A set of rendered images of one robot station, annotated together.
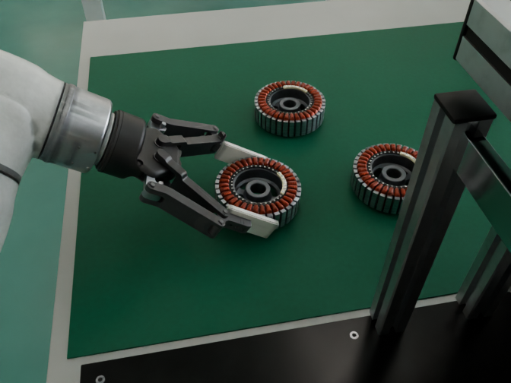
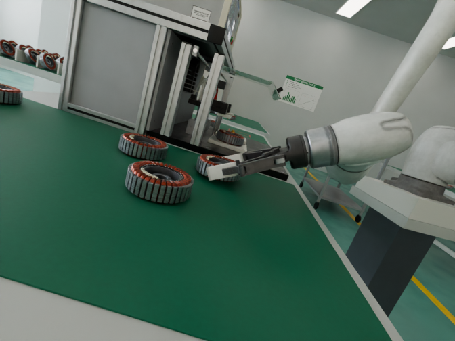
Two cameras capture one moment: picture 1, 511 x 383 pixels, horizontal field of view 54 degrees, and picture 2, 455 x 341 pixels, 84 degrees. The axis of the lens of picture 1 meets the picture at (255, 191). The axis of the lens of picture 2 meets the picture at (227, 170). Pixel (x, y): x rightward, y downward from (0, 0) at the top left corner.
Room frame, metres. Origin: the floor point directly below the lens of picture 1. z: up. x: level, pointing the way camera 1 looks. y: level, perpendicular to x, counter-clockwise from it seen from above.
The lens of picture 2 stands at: (1.05, 0.12, 0.93)
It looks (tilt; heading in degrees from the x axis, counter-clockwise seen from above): 15 degrees down; 190
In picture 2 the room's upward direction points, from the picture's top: 18 degrees clockwise
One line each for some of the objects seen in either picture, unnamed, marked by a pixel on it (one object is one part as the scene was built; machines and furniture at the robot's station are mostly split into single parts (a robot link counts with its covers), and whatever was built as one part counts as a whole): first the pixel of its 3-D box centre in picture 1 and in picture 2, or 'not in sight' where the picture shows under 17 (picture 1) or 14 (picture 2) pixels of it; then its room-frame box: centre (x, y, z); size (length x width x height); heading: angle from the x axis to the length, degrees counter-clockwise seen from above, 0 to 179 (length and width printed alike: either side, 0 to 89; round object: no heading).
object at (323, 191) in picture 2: not in sight; (340, 170); (-2.61, 1.00, 0.51); 1.01 x 0.60 x 1.01; 11
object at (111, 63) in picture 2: not in sight; (111, 71); (0.35, -0.43, 0.91); 0.28 x 0.03 x 0.32; 101
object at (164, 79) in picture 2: not in sight; (183, 89); (0.00, -0.35, 0.92); 0.66 x 0.01 x 0.30; 11
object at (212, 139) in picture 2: not in sight; (228, 143); (0.08, -0.08, 0.78); 0.15 x 0.15 x 0.01; 11
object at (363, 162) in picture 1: (392, 177); (143, 146); (0.50, -0.19, 0.77); 0.11 x 0.11 x 0.04
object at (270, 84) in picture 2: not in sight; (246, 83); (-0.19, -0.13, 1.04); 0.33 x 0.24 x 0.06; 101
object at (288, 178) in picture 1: (257, 192); (219, 167); (0.46, 0.00, 0.78); 0.11 x 0.11 x 0.04
